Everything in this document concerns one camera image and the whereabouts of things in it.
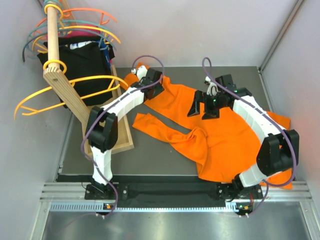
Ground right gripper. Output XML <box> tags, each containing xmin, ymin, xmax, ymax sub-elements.
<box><xmin>187</xmin><ymin>90</ymin><xmax>228</xmax><ymax>120</ymax></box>

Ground orange trousers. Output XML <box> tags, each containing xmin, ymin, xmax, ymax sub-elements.
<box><xmin>132</xmin><ymin>76</ymin><xmax>292</xmax><ymax>189</ymax></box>

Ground yellow hanger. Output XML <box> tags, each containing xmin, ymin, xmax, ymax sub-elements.
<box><xmin>24</xmin><ymin>0</ymin><xmax>122</xmax><ymax>53</ymax></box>
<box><xmin>13</xmin><ymin>60</ymin><xmax>128</xmax><ymax>119</ymax></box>

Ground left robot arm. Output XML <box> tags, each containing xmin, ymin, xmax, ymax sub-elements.
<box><xmin>81</xmin><ymin>65</ymin><xmax>165</xmax><ymax>199</ymax></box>

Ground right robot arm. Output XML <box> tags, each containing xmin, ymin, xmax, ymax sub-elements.
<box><xmin>187</xmin><ymin>74</ymin><xmax>300</xmax><ymax>198</ymax></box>

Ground orange hanger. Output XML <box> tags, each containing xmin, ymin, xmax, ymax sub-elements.
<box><xmin>36</xmin><ymin>7</ymin><xmax>118</xmax><ymax>28</ymax></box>

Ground teal hanger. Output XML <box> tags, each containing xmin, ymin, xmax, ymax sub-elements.
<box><xmin>22</xmin><ymin>20</ymin><xmax>121</xmax><ymax>62</ymax></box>

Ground blue hanging garment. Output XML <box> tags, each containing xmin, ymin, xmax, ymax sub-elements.
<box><xmin>98</xmin><ymin>39</ymin><xmax>112</xmax><ymax>68</ymax></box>

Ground black hanging garment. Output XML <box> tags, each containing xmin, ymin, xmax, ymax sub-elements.
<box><xmin>36</xmin><ymin>36</ymin><xmax>116</xmax><ymax>109</ymax></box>

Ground wooden rack pole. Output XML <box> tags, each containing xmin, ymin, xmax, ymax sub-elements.
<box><xmin>42</xmin><ymin>0</ymin><xmax>92</xmax><ymax>126</ymax></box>

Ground pink hanging garment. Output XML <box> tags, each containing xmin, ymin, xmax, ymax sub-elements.
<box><xmin>58</xmin><ymin>26</ymin><xmax>101</xmax><ymax>38</ymax></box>

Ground corner aluminium profile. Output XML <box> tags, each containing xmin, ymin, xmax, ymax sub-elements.
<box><xmin>258</xmin><ymin>0</ymin><xmax>306</xmax><ymax>72</ymax></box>

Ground aluminium frame rail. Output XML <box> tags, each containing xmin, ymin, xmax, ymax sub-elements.
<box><xmin>30</xmin><ymin>177</ymin><xmax>320</xmax><ymax>240</ymax></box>

